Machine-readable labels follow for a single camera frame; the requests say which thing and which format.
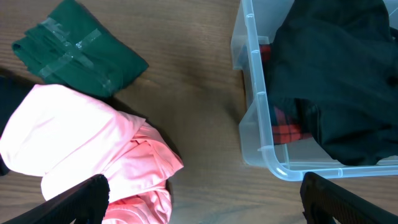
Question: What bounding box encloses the pink cloth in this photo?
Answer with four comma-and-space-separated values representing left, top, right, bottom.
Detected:
1, 85, 183, 223

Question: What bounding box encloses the clear plastic storage bin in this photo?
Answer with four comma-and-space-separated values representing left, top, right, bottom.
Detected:
231, 0, 397, 181

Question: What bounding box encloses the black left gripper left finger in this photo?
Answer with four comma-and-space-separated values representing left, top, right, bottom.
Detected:
4, 174, 109, 224

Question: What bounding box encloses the red plaid cloth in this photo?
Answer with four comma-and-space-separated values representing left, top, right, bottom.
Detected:
257, 43, 313, 146

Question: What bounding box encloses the folded dark green cloth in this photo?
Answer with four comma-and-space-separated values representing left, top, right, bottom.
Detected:
12, 1, 149, 98

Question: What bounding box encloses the black cloth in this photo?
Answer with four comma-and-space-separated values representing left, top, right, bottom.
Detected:
264, 0, 397, 166
0, 76, 35, 177

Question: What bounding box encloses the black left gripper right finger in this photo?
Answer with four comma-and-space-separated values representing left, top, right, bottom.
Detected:
300, 172, 397, 224

